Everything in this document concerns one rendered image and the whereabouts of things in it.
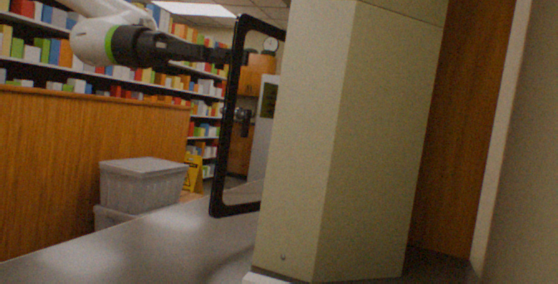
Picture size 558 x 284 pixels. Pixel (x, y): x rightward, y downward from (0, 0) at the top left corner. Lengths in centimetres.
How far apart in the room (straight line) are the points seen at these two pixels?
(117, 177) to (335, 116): 245
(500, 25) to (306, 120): 56
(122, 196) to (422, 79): 250
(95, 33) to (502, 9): 91
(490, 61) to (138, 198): 240
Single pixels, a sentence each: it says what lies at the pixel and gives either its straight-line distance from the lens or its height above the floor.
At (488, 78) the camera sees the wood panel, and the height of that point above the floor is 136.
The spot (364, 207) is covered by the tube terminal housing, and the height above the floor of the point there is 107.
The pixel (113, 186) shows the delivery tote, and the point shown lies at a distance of 297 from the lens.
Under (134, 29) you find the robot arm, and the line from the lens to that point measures 86.
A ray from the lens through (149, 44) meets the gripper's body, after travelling 82.
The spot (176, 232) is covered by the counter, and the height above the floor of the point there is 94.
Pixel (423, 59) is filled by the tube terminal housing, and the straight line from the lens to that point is 72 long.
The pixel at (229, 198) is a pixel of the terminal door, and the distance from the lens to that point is 75.
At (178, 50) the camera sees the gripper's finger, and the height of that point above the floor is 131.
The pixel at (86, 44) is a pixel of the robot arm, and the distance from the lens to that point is 92.
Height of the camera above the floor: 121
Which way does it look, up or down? 3 degrees down
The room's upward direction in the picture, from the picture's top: 9 degrees clockwise
